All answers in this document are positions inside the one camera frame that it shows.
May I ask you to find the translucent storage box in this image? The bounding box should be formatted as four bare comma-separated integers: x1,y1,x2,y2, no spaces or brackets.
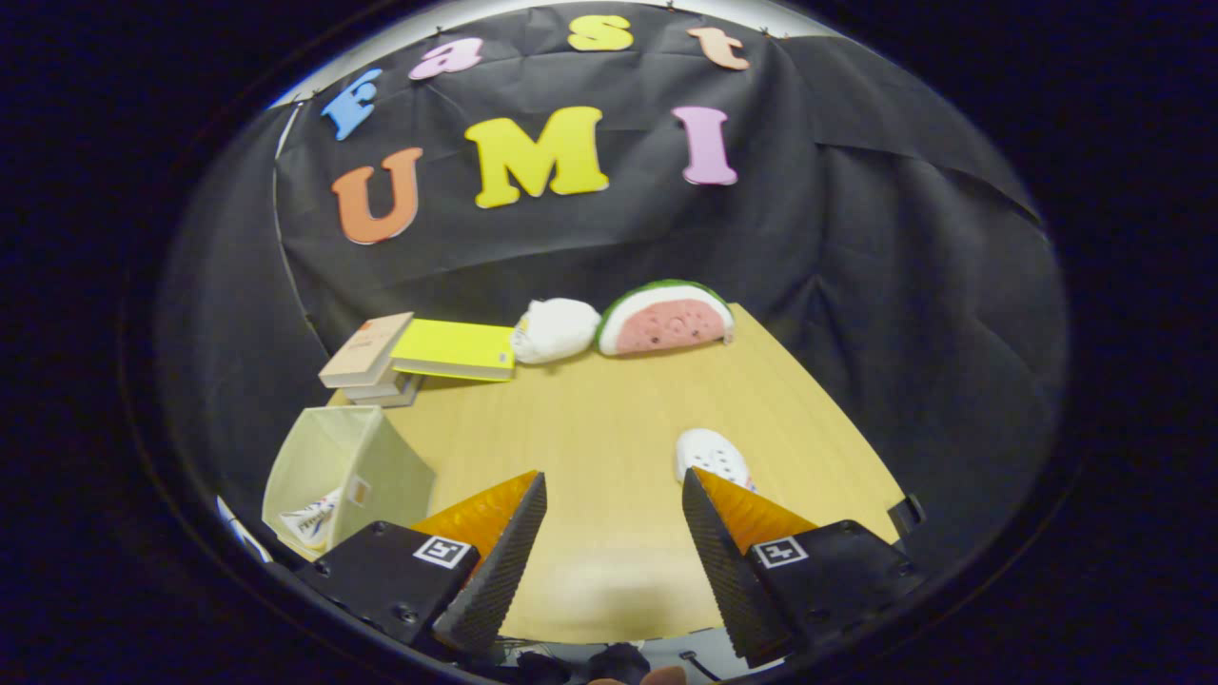
262,406,437,562

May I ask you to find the white plush toy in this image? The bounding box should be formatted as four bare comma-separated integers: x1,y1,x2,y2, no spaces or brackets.
511,298,602,365

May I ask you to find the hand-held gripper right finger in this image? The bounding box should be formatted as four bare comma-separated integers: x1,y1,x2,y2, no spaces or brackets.
681,467,926,669

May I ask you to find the yellow book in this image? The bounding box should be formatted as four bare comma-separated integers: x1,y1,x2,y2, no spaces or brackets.
390,319,517,383

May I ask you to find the watermelon slice plush toy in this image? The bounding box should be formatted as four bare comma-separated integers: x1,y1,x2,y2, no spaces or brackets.
596,279,737,358

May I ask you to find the black table clamp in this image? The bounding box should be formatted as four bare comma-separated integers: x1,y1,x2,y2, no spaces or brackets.
888,494,927,541

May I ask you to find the white shoe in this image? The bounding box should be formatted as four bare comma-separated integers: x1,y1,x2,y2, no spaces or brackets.
675,428,757,494
281,489,344,551

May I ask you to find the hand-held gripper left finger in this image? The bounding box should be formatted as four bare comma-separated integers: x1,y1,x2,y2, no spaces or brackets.
293,470,549,657

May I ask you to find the beige book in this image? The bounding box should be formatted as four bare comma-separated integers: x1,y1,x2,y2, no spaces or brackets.
318,312,416,389

